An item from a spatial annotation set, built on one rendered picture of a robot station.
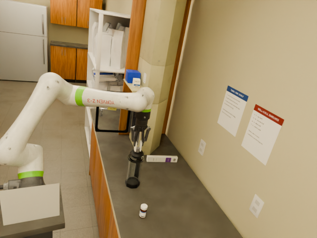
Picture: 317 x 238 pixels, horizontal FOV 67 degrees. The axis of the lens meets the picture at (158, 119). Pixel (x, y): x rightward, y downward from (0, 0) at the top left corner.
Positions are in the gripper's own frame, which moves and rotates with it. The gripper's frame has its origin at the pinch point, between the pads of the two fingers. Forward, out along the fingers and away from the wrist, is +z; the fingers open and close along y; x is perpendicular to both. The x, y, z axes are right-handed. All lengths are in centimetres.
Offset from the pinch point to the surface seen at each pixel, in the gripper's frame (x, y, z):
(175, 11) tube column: -36, -24, -84
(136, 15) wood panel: -72, -6, -76
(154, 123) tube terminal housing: -35.5, -22.9, 0.4
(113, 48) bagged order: -164, -5, -35
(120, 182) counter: -2.4, 7.7, 30.9
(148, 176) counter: -6.9, -14.1, 30.9
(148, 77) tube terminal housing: -36, -12, -37
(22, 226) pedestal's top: 26, 64, 31
